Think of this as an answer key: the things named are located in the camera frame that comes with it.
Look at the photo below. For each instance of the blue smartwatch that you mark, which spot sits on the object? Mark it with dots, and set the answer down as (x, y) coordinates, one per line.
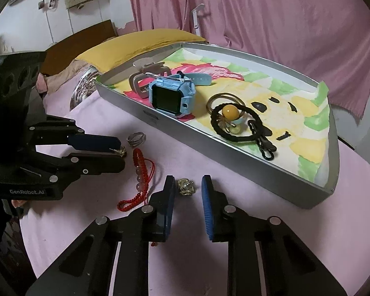
(166, 98)

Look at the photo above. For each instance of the wooden headboard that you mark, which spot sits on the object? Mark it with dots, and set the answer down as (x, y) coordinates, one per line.
(80, 43)

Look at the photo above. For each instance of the beige hair claw clip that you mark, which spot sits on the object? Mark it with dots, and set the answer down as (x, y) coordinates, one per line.
(138, 83)

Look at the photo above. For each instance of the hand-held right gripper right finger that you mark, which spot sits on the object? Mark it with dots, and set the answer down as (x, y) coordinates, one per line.
(207, 206)

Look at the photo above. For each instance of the beige quilt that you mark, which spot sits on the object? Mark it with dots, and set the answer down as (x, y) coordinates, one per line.
(64, 74)

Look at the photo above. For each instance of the white folding lamp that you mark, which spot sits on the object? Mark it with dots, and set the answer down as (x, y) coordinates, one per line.
(195, 18)

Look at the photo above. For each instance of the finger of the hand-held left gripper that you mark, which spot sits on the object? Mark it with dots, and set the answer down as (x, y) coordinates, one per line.
(92, 143)
(95, 165)

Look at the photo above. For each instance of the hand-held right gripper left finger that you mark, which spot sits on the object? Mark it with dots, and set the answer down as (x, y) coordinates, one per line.
(169, 203)

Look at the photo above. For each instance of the grey shallow box tray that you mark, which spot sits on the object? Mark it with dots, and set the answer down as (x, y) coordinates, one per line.
(203, 141)

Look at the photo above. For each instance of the small gold earring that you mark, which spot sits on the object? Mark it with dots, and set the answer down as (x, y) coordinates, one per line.
(121, 152)

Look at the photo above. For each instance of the wall socket cluster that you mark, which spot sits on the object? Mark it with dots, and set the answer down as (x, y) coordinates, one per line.
(47, 1)

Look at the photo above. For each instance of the pink curtain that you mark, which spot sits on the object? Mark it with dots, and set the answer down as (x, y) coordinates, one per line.
(265, 15)

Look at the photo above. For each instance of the gold charm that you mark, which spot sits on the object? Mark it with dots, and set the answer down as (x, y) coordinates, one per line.
(185, 187)

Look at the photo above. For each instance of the yellow pillow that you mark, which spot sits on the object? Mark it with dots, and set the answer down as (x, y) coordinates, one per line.
(135, 46)

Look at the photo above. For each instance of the floral satin pillow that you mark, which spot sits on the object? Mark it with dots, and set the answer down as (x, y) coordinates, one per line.
(83, 86)

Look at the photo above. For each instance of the person's left hand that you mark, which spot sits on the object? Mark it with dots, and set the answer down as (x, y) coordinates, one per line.
(18, 203)

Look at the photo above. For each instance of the painted paper sheet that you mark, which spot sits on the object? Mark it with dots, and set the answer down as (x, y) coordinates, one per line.
(296, 123)

